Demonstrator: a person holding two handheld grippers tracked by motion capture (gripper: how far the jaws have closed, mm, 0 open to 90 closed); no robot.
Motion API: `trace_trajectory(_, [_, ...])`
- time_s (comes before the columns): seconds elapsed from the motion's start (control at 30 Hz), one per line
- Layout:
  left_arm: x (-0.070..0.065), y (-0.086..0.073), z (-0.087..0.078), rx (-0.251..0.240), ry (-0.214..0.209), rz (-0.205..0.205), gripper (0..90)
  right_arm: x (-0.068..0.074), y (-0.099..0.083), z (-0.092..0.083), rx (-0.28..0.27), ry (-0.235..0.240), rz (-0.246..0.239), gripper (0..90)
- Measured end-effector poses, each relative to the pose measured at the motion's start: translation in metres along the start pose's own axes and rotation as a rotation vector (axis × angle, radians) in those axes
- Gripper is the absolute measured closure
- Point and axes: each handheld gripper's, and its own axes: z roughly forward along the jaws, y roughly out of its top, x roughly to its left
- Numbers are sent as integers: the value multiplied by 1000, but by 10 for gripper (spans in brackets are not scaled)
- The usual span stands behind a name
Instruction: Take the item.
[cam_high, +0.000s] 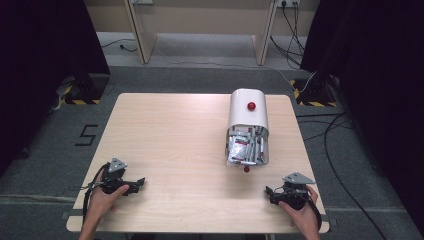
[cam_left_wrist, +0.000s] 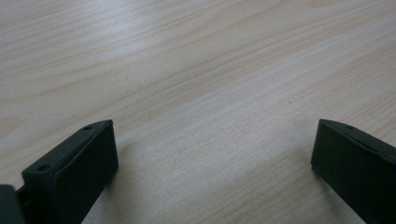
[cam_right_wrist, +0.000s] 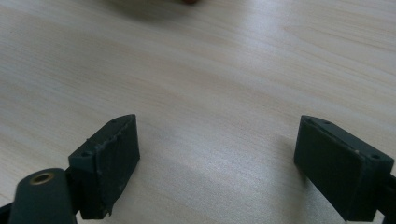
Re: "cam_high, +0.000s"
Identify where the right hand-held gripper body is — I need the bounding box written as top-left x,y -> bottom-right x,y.
269,171 -> 316,212

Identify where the person's right hand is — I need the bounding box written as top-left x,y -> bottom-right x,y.
278,184 -> 322,232

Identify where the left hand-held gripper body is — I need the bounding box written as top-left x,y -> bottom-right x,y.
99,157 -> 141,196

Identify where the person's left hand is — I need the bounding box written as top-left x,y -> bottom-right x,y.
87,184 -> 131,222

